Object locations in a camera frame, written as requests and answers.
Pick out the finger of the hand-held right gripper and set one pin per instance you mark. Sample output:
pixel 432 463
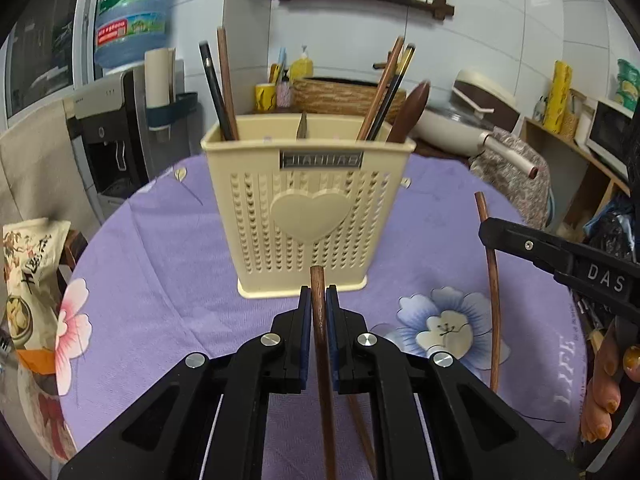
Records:
pixel 525 247

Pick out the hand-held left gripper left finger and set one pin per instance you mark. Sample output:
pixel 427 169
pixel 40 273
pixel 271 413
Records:
pixel 305 345

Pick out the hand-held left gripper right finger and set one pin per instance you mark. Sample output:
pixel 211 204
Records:
pixel 334 345

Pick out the brown wooden chopstick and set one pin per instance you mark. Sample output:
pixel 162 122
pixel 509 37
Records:
pixel 226 80
pixel 382 85
pixel 320 350
pixel 494 300
pixel 362 427

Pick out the cream plastic utensil holder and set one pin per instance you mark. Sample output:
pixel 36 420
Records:
pixel 260 240

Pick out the person's right hand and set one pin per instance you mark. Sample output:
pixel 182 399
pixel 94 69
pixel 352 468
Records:
pixel 602 395

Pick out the floral cloth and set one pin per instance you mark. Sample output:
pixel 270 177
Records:
pixel 520 195

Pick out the black plastic bag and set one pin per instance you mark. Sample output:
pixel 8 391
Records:
pixel 612 230

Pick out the wooden shelf unit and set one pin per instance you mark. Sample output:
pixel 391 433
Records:
pixel 565 160

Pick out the white microwave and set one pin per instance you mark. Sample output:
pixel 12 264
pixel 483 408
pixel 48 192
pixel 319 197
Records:
pixel 605 135

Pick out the glass jar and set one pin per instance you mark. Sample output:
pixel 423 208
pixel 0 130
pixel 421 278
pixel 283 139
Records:
pixel 572 117

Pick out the cream pan with lid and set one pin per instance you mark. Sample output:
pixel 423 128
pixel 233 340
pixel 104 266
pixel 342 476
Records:
pixel 450 130

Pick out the purple floral tablecloth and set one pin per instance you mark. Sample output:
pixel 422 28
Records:
pixel 175 270

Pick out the yellow roll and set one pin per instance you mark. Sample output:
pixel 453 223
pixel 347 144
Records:
pixel 557 95

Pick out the brown and cream rice cooker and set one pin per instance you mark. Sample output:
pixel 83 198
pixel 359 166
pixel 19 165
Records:
pixel 480 87

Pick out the green packets stack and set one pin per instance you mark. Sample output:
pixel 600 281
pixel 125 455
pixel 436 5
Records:
pixel 629 82

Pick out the woven basin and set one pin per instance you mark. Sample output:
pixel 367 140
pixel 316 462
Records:
pixel 330 97

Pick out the yellow cup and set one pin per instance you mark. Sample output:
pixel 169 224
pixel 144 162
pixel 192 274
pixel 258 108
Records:
pixel 265 99

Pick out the orange bag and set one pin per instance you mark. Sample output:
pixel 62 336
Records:
pixel 37 360

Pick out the yellow soap bottle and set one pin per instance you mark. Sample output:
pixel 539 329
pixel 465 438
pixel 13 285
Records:
pixel 301 67

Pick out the printed snack bag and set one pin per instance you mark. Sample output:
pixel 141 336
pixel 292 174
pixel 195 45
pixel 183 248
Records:
pixel 30 280

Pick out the grey water dispenser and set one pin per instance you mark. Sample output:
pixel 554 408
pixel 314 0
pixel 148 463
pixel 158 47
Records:
pixel 100 125

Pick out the beige cup tube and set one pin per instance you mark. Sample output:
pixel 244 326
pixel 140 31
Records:
pixel 160 75

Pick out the blue water bottle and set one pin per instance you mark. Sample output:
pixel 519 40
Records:
pixel 132 10

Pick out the sliding window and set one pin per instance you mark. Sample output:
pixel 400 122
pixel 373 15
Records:
pixel 45 35

